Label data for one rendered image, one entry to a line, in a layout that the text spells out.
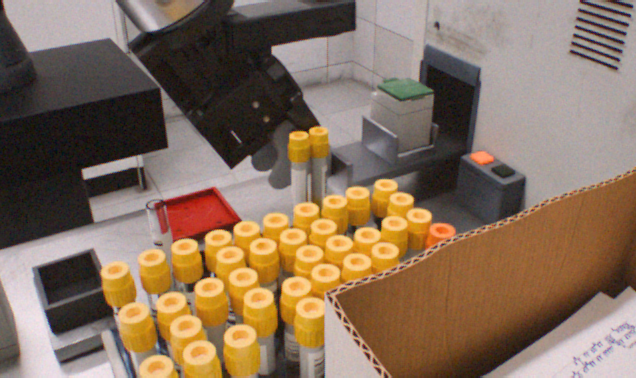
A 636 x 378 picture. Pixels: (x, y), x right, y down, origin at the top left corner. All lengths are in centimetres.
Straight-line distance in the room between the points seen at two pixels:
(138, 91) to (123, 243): 19
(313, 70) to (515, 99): 268
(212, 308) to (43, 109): 40
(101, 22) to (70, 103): 144
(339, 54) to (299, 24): 279
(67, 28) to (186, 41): 167
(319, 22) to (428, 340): 26
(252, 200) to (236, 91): 17
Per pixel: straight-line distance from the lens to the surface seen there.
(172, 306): 30
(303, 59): 313
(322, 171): 46
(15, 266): 55
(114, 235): 56
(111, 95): 66
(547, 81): 51
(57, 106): 65
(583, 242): 37
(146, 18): 41
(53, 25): 206
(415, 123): 55
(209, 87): 44
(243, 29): 43
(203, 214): 56
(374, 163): 56
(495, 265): 31
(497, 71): 55
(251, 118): 45
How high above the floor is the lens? 119
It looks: 31 degrees down
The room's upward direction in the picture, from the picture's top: straight up
